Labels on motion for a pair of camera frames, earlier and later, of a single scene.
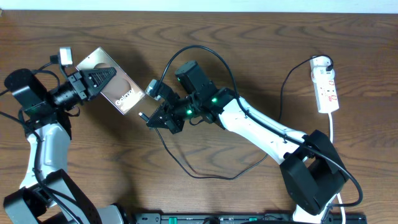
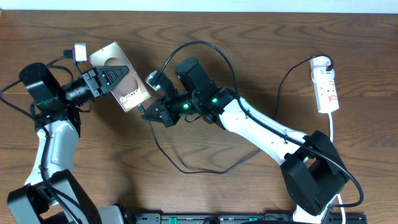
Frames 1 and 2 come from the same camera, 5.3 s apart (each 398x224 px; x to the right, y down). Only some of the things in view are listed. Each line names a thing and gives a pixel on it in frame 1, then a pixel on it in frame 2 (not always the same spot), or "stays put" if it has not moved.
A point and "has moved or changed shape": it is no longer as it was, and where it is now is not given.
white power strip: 322,76 stays put
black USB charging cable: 331,66 has moved or changed shape
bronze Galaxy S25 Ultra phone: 120,90 has moved or changed shape
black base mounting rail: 245,218 stays put
